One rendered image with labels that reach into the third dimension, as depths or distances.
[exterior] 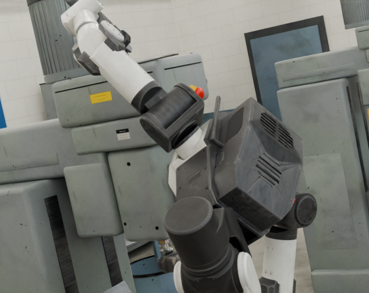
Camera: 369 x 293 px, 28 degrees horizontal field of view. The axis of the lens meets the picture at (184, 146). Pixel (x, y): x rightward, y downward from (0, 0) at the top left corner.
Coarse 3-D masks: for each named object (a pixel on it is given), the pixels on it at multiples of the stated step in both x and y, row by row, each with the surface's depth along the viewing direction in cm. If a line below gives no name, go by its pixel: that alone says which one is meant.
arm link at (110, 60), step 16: (112, 32) 194; (112, 48) 191; (80, 64) 196; (96, 64) 192; (112, 64) 190; (128, 64) 190; (112, 80) 191; (128, 80) 189; (144, 80) 189; (128, 96) 190
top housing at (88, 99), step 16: (144, 64) 224; (160, 64) 221; (176, 64) 228; (192, 64) 235; (64, 80) 244; (80, 80) 239; (96, 80) 235; (160, 80) 221; (176, 80) 227; (192, 80) 234; (64, 96) 244; (80, 96) 240; (96, 96) 236; (112, 96) 232; (64, 112) 245; (80, 112) 241; (96, 112) 237; (112, 112) 234; (128, 112) 230
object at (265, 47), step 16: (320, 16) 883; (256, 32) 935; (272, 32) 923; (288, 32) 909; (304, 32) 897; (320, 32) 887; (256, 48) 938; (272, 48) 925; (288, 48) 913; (304, 48) 901; (320, 48) 889; (256, 64) 942; (272, 64) 929; (256, 80) 949; (272, 80) 934; (256, 96) 954; (272, 96) 938; (272, 112) 943
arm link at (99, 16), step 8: (64, 0) 220; (72, 0) 219; (80, 0) 217; (88, 0) 216; (96, 0) 216; (72, 8) 217; (80, 8) 216; (88, 8) 216; (96, 8) 217; (96, 16) 219; (104, 16) 224
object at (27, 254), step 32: (0, 192) 257; (32, 192) 252; (64, 192) 264; (0, 224) 260; (32, 224) 251; (64, 224) 263; (0, 256) 263; (32, 256) 254; (64, 256) 260; (96, 256) 274; (128, 256) 290; (0, 288) 267; (32, 288) 257; (64, 288) 259; (96, 288) 273
